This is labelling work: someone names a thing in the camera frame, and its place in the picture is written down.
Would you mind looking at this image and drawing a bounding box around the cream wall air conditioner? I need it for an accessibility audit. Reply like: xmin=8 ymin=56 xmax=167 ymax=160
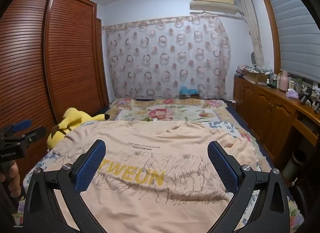
xmin=189 ymin=0 xmax=238 ymax=14

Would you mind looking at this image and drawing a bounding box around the small grey tripod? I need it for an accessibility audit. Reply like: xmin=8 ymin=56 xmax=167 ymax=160
xmin=300 ymin=90 xmax=313 ymax=105

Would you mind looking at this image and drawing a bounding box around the grey trash bin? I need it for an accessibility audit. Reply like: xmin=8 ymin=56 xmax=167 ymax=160
xmin=282 ymin=149 xmax=304 ymax=181

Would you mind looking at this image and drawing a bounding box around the cream floral blanket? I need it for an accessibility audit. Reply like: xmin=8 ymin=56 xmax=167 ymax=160
xmin=106 ymin=98 xmax=273 ymax=173

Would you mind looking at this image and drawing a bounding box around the wooden louvered wardrobe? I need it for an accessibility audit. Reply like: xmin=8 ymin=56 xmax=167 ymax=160
xmin=0 ymin=0 xmax=110 ymax=181

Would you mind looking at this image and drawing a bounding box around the pile of printed cloths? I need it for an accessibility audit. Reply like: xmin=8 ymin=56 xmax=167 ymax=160
xmin=236 ymin=65 xmax=250 ymax=76

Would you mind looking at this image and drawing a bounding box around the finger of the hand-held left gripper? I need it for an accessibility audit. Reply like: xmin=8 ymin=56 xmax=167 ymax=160
xmin=14 ymin=126 xmax=47 ymax=146
xmin=0 ymin=120 xmax=33 ymax=137

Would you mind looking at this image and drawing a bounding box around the grey window blind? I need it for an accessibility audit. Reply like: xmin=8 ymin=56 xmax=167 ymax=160
xmin=264 ymin=0 xmax=320 ymax=83

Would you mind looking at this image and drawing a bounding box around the open cardboard box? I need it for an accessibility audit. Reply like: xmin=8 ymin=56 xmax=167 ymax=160
xmin=244 ymin=71 xmax=269 ymax=83

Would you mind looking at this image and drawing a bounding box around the yellow plush toy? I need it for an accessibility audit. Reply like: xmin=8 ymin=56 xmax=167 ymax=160
xmin=47 ymin=108 xmax=110 ymax=148

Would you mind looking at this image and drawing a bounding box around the person's left hand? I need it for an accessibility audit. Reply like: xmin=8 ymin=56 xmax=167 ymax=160
xmin=0 ymin=160 xmax=21 ymax=201

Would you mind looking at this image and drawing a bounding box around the ring patterned sheer curtain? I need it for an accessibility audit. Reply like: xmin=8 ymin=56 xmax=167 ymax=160
xmin=102 ymin=15 xmax=232 ymax=101

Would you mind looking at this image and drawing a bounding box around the pink bottle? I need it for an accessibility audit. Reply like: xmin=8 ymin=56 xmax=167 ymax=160
xmin=279 ymin=71 xmax=290 ymax=91

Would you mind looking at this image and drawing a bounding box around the beige printed t-shirt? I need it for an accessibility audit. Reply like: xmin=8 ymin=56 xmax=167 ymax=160
xmin=51 ymin=120 xmax=258 ymax=233

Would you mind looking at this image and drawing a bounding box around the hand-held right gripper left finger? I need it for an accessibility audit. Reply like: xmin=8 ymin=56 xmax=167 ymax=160
xmin=22 ymin=139 xmax=108 ymax=233

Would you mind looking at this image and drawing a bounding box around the blue floral bedsheet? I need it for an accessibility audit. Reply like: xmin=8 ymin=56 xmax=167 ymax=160
xmin=16 ymin=121 xmax=298 ymax=233

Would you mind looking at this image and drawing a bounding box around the tied floral curtain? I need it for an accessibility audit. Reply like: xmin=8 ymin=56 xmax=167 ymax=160
xmin=237 ymin=0 xmax=265 ymax=66

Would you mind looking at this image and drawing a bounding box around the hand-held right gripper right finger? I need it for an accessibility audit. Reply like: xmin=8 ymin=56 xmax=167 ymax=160
xmin=207 ymin=141 xmax=292 ymax=233

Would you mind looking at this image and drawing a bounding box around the wooden sideboard cabinet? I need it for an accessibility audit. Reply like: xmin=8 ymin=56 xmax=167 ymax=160
xmin=233 ymin=76 xmax=320 ymax=173

